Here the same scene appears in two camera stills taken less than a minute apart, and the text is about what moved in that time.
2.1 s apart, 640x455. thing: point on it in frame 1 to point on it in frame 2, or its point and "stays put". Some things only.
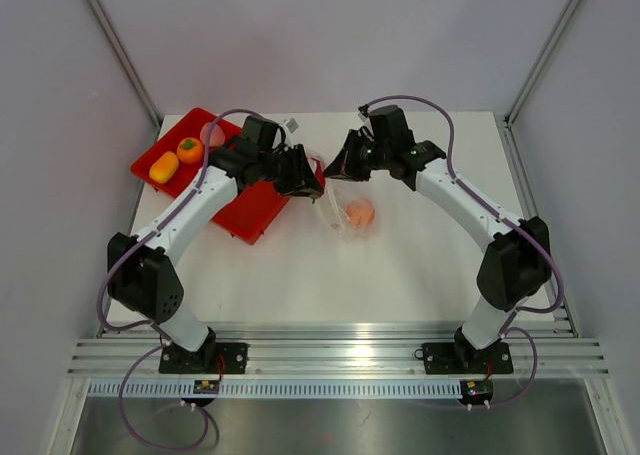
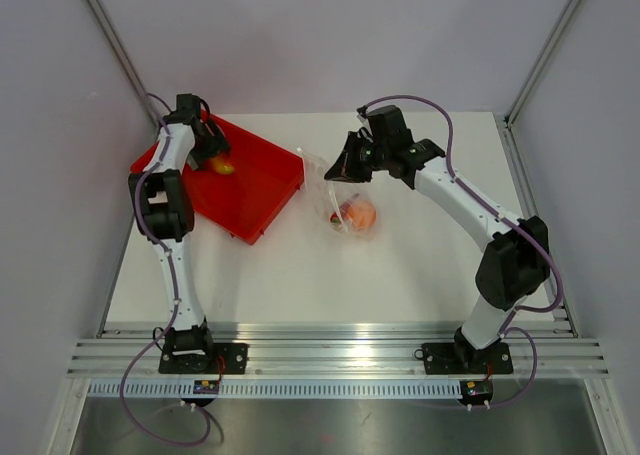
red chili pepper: (321, 179) to (337, 216)
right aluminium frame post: (546, 49) stays put
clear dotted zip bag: (353, 208) stays put
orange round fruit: (361, 213) stays put
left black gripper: (301, 181) to (216, 146)
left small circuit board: (206, 386) stays put
